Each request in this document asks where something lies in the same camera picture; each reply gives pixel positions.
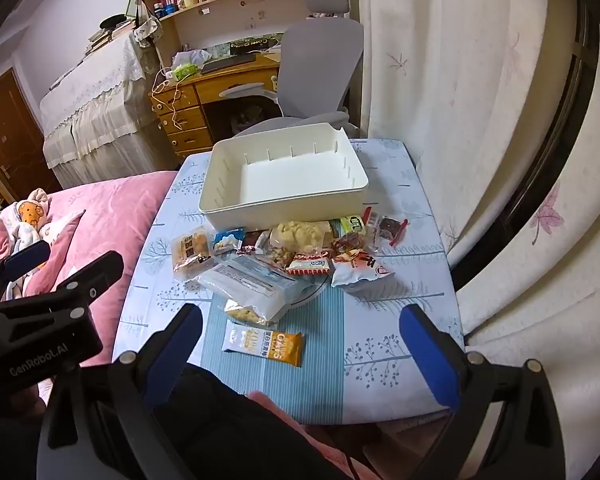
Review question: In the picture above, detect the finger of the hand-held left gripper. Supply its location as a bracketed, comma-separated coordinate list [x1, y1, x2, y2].
[0, 240, 52, 311]
[0, 251, 125, 313]

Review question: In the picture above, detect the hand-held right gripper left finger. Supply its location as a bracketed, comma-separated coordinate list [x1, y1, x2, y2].
[35, 302, 203, 480]

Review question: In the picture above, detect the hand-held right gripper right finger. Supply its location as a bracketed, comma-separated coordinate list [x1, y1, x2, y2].
[399, 304, 568, 480]

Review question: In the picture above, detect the yellow pastry packet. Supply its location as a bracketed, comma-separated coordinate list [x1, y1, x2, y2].
[172, 225, 216, 281]

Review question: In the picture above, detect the large clear cake packet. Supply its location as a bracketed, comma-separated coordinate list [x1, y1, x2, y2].
[197, 255, 313, 328]

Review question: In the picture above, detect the white red chips packet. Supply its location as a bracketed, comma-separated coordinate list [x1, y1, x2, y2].
[330, 252, 395, 288]

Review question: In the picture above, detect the small blue white packet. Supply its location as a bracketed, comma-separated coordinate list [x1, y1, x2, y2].
[212, 227, 246, 253]

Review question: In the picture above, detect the clear nut snack packet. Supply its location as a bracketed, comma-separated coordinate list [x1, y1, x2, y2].
[330, 234, 368, 261]

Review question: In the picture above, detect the red white snack packet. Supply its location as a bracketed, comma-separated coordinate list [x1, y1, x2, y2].
[284, 252, 332, 277]

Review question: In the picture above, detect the white plastic storage box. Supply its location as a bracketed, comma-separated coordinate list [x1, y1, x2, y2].
[198, 122, 371, 233]

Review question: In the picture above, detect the cartoon plush blanket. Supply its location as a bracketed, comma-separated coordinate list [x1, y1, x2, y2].
[0, 187, 86, 286]

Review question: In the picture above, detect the pink blanket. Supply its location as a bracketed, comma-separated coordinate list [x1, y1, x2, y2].
[0, 170, 181, 411]

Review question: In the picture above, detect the orange white oat bar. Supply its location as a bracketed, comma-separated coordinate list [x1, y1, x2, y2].
[222, 321, 305, 368]

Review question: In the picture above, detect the brown wooden door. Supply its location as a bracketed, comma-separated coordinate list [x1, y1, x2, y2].
[0, 67, 63, 206]

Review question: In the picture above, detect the dark candy clear wrapper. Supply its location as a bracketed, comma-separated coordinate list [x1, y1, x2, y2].
[362, 207, 410, 247]

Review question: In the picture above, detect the dark brown snack packet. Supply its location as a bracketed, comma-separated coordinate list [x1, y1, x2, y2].
[240, 230, 271, 256]

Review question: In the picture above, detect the brown nut cluster packet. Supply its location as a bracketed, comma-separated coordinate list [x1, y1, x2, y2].
[265, 245, 293, 268]

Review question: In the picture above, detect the pale bread packet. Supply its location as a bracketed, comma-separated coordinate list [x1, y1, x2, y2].
[270, 220, 336, 251]

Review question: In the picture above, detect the wooden desk with drawers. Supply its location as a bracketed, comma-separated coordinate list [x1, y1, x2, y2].
[149, 52, 286, 158]

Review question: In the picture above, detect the trash bin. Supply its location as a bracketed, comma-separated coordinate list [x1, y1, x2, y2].
[229, 102, 266, 133]

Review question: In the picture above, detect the green tissue pack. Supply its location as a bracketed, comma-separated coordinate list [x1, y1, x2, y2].
[172, 62, 203, 81]

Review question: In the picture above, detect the white crumpled bag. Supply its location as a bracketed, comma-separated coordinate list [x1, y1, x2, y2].
[172, 49, 213, 67]

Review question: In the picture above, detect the black keyboard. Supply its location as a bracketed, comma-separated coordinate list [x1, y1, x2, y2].
[200, 54, 258, 75]

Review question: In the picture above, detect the white floral curtain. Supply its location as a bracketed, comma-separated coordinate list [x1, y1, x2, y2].
[340, 0, 600, 461]

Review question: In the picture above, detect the wooden bookshelf hutch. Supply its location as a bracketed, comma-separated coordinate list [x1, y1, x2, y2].
[132, 0, 343, 46]

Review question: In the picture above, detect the grey office chair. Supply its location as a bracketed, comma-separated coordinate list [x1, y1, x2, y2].
[219, 0, 366, 141]

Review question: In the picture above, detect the white cable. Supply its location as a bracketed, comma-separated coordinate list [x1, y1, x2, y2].
[150, 67, 186, 133]

